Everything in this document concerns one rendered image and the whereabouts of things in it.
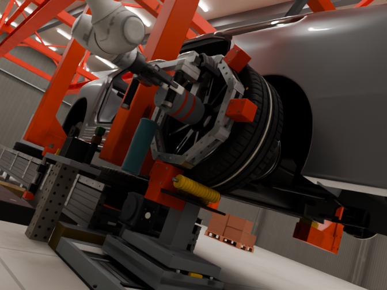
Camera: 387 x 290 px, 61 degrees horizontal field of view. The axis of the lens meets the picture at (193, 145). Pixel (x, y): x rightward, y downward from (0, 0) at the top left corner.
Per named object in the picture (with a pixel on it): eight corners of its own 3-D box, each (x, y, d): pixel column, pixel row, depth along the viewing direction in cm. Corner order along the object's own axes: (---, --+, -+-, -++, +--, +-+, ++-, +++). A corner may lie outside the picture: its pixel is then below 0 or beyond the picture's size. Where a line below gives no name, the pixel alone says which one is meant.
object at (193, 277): (218, 302, 144) (225, 279, 146) (155, 293, 123) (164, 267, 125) (156, 263, 183) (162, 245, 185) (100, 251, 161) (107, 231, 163)
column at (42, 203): (48, 243, 175) (79, 169, 183) (29, 239, 169) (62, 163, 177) (42, 237, 183) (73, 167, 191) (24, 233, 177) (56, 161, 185)
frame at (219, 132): (216, 175, 131) (257, 56, 141) (205, 169, 127) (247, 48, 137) (145, 160, 172) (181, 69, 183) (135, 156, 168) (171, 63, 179)
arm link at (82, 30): (103, 65, 114) (120, 63, 104) (61, 39, 105) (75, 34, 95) (116, 38, 116) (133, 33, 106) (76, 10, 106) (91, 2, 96)
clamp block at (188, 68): (197, 80, 131) (201, 69, 132) (181, 69, 125) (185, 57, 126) (189, 81, 135) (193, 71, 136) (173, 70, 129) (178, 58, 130)
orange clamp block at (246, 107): (236, 122, 136) (253, 122, 129) (224, 114, 131) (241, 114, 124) (241, 107, 137) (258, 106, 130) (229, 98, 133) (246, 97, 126)
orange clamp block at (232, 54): (238, 74, 147) (252, 58, 145) (227, 65, 142) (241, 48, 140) (232, 68, 152) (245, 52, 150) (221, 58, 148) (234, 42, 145)
